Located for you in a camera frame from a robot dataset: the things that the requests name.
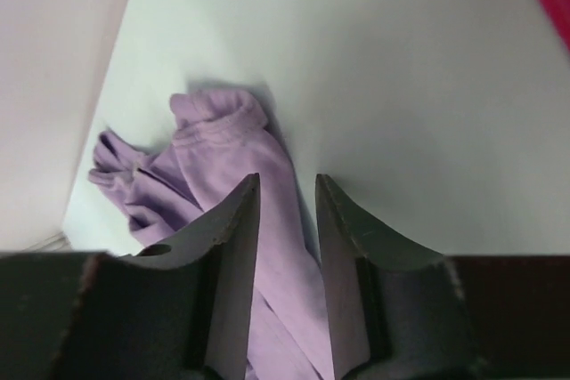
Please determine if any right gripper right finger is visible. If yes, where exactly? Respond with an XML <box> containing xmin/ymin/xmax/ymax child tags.
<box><xmin>315</xmin><ymin>174</ymin><xmax>569</xmax><ymax>379</ymax></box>

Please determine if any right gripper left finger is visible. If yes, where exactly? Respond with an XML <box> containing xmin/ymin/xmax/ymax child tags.
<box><xmin>1</xmin><ymin>174</ymin><xmax>260</xmax><ymax>379</ymax></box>

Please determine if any purple t shirt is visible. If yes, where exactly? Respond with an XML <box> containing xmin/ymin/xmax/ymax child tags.
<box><xmin>88</xmin><ymin>89</ymin><xmax>334</xmax><ymax>379</ymax></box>

